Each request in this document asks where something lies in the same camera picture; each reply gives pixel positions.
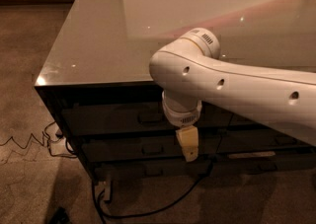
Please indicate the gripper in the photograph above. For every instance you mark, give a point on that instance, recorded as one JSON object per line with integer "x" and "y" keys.
{"x": 182, "y": 115}

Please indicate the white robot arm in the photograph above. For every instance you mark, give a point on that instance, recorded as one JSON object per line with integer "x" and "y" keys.
{"x": 190, "y": 72}

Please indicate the dark cabinet with glossy top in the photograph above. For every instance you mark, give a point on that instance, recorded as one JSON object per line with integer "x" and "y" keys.
{"x": 101, "y": 56}

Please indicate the dark object on floor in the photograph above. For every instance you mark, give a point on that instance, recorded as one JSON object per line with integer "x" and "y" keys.
{"x": 59, "y": 217}

